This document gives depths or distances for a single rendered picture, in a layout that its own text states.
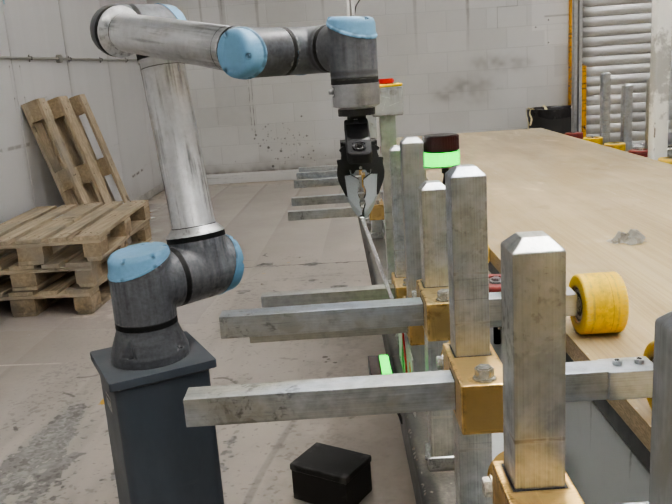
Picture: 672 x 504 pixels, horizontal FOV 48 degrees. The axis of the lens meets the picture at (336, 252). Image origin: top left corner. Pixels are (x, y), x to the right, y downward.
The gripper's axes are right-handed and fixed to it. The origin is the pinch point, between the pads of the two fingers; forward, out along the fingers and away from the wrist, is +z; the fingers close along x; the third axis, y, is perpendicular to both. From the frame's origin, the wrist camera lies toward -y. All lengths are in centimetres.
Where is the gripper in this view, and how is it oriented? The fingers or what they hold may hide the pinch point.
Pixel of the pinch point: (363, 213)
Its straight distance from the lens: 147.0
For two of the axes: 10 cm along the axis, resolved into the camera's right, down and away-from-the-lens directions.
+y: -0.1, -2.4, 9.7
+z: 0.7, 9.7, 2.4
